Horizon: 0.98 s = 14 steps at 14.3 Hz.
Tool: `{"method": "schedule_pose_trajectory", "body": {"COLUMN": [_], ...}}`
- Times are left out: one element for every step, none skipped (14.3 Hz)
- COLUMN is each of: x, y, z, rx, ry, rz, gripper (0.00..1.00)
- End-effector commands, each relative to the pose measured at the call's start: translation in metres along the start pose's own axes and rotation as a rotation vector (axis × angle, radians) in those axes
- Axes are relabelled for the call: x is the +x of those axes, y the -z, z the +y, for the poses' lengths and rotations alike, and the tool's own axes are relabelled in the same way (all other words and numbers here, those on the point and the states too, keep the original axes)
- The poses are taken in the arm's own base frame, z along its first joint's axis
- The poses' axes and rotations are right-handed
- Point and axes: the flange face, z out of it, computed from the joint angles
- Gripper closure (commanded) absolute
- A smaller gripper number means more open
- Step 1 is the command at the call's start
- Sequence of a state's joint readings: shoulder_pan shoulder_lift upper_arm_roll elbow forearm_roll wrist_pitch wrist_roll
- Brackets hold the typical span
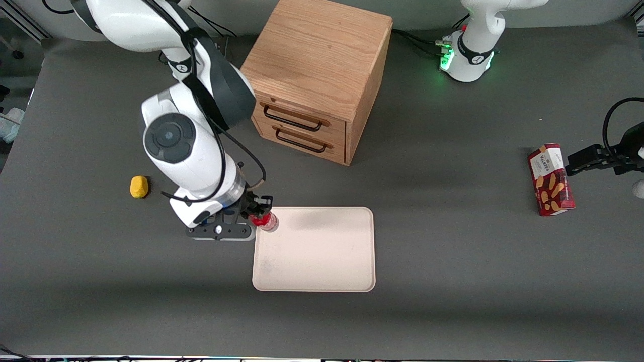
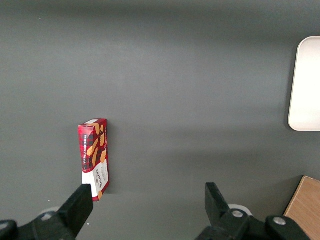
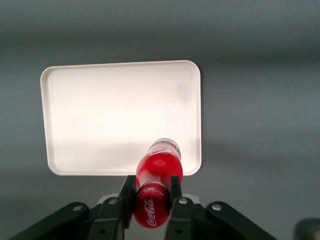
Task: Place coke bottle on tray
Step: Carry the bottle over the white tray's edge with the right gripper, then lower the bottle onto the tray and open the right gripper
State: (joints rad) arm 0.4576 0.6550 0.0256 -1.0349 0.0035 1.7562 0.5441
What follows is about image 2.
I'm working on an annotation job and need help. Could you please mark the beige plastic tray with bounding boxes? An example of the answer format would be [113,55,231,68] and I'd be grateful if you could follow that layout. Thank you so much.
[287,36,320,132]

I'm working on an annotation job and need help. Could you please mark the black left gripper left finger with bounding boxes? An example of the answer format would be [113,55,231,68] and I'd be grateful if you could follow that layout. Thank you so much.
[17,183,94,240]

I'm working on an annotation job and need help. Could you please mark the wooden two-drawer cabinet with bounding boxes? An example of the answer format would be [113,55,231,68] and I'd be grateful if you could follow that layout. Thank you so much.
[283,175,320,240]

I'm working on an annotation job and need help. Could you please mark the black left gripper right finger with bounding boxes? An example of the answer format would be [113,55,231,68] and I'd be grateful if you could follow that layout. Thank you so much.
[194,182,254,240]

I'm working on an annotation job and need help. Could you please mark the red Walkers cookie box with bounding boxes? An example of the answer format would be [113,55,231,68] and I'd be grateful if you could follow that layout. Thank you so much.
[77,118,110,204]

